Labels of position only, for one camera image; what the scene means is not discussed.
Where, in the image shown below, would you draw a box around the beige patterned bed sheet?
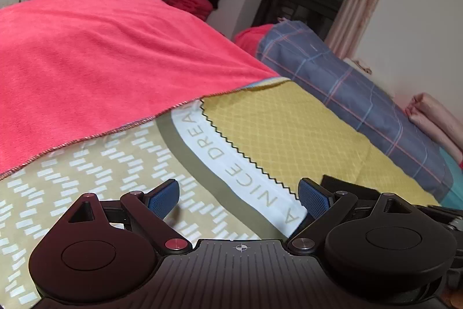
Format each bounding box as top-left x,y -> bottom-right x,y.
0,100 -> 306,309

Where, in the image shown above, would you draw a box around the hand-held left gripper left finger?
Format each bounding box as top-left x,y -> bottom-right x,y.
64,179 -> 193,255

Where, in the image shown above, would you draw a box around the red cloth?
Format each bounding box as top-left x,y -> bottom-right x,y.
233,24 -> 277,56

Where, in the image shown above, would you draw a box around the black pants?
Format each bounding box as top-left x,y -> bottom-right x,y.
321,175 -> 381,203

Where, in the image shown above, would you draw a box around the yellow quilted cloth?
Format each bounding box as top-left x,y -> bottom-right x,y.
200,79 -> 441,207

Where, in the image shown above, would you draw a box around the blue plaid pillow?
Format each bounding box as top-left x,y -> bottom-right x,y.
256,20 -> 454,199

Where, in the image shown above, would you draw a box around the pink blanket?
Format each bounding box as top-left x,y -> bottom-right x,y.
0,0 -> 291,180

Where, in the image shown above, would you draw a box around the red folded clothes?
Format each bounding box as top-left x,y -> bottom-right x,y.
161,0 -> 214,22

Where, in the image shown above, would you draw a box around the pink folded cloth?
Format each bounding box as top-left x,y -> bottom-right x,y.
404,92 -> 463,165

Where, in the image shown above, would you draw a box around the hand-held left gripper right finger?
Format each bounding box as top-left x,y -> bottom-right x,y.
286,177 -> 416,255

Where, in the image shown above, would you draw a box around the teal plaid pillow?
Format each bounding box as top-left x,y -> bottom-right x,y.
438,146 -> 463,211

